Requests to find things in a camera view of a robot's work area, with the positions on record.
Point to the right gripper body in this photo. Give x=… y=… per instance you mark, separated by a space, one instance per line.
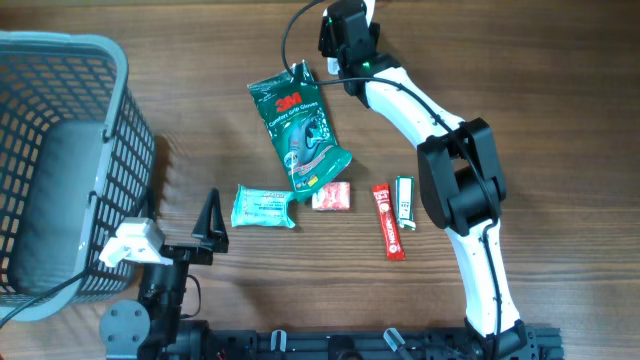
x=322 y=34

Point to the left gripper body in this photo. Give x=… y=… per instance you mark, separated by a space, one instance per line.
x=193 y=253

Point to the teal wet wipes pack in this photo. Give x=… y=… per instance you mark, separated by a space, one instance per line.
x=267 y=208

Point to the green 3M gloves bag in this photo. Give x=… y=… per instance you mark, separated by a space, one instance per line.
x=296 y=120

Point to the small red snack box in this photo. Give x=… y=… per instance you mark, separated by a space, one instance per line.
x=334 y=196

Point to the green battery pack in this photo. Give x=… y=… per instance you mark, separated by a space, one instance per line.
x=404 y=202

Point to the red coffee stick sachet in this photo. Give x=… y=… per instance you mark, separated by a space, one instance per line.
x=393 y=245

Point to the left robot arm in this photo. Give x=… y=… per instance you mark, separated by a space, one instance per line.
x=153 y=325

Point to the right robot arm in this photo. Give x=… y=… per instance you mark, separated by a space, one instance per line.
x=461 y=181

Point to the white barcode scanner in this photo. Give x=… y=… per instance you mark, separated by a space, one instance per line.
x=332 y=63

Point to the grey plastic mesh basket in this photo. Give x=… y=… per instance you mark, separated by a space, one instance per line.
x=77 y=157

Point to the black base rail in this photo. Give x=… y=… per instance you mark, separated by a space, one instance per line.
x=430 y=344

